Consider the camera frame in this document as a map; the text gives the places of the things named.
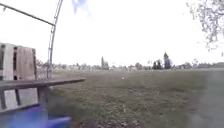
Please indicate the overhanging tree branches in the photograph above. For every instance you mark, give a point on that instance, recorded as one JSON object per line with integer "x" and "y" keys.
{"x": 210, "y": 20}

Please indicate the green grass field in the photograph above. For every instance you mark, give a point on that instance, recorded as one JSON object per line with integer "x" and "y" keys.
{"x": 140, "y": 96}

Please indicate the pale wooden pallet structure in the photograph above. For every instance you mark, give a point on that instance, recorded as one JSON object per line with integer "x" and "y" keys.
{"x": 20, "y": 66}

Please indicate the row of distant trees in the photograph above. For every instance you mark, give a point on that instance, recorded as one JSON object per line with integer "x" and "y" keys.
{"x": 160, "y": 64}

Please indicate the wooden picnic table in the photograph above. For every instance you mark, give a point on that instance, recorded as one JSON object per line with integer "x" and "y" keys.
{"x": 40, "y": 83}

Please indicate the blue object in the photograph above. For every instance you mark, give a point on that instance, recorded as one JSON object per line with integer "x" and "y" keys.
{"x": 33, "y": 120}

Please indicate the tall curved metal pole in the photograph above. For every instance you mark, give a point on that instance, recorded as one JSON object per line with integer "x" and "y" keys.
{"x": 51, "y": 43}

